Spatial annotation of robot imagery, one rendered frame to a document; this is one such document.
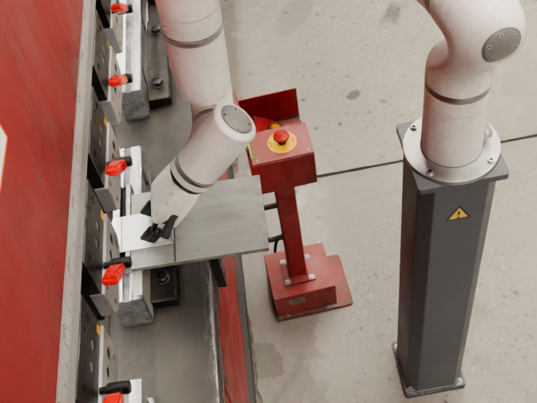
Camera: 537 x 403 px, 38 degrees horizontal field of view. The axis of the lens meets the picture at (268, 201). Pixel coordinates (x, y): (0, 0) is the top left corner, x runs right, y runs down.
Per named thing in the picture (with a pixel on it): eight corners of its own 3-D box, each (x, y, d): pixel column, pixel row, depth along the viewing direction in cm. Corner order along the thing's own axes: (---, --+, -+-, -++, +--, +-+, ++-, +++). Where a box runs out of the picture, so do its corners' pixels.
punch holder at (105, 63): (121, 130, 143) (95, 64, 130) (77, 137, 143) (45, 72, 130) (122, 75, 152) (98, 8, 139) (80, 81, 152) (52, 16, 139)
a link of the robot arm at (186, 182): (176, 139, 138) (168, 149, 139) (177, 177, 132) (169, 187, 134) (216, 153, 142) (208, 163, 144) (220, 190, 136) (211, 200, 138)
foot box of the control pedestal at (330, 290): (354, 305, 248) (352, 285, 239) (278, 322, 248) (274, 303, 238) (339, 254, 260) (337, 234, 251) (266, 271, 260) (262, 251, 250)
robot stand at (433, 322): (448, 333, 238) (481, 108, 159) (466, 387, 227) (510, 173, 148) (391, 345, 238) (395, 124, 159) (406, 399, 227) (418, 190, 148)
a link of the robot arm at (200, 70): (160, -22, 119) (190, 116, 143) (161, 46, 109) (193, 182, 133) (218, -29, 119) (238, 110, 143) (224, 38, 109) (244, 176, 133)
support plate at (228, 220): (269, 250, 145) (268, 247, 144) (132, 272, 146) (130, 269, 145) (260, 177, 156) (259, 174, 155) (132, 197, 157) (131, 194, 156)
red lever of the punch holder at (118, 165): (120, 164, 118) (131, 154, 128) (94, 168, 118) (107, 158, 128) (122, 175, 119) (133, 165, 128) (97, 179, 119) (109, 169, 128)
